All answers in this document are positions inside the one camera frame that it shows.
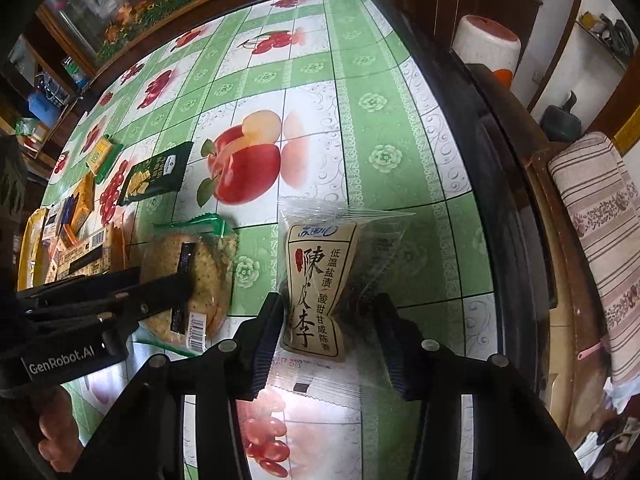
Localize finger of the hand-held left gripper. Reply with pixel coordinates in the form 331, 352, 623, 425
107, 267, 193, 293
100, 294, 193, 333

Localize round cracker packet green ends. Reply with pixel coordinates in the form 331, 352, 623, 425
137, 212, 238, 358

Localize dark green snack packet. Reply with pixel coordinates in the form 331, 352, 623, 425
116, 141, 194, 206

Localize dark green pot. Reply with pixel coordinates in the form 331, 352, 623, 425
542, 91, 582, 142

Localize person's left hand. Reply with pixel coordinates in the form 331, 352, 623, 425
39, 386, 83, 463

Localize blue plastic jug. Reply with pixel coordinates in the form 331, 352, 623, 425
27, 90, 62, 127

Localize beige preserved plum packet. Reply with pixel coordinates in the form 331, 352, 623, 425
277, 197, 417, 367

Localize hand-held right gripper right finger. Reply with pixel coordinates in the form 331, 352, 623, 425
372, 292, 586, 480

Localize white and orange plastic stool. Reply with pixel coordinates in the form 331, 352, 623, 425
450, 14, 522, 86

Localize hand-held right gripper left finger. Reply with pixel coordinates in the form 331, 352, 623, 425
65, 292, 285, 480

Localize yellow-green cracker packet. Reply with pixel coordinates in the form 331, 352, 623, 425
85, 135, 124, 184

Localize striped floral cushion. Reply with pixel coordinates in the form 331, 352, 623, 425
547, 131, 640, 403

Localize pile of orange packets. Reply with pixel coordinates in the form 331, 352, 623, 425
42, 200, 131, 281

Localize wooden bench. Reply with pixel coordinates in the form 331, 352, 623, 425
470, 62, 621, 451

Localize fruit print green tablecloth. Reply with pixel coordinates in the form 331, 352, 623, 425
37, 0, 506, 480

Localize yellow tray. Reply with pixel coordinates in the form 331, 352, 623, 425
16, 204, 132, 292

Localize orange snack packet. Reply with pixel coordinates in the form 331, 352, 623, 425
64, 172, 97, 241

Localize pile of tools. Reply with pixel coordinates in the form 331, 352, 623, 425
580, 12, 637, 58

